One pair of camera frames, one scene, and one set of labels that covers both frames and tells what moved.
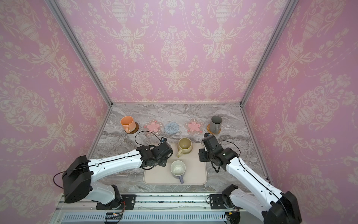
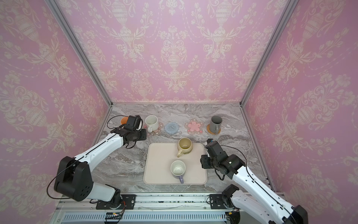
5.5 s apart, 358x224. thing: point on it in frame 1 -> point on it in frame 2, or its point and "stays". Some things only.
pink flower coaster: [194, 127] stays
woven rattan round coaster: [208, 129] stays
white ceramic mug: [169, 144] -> [152, 122]
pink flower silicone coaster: [153, 127] stays
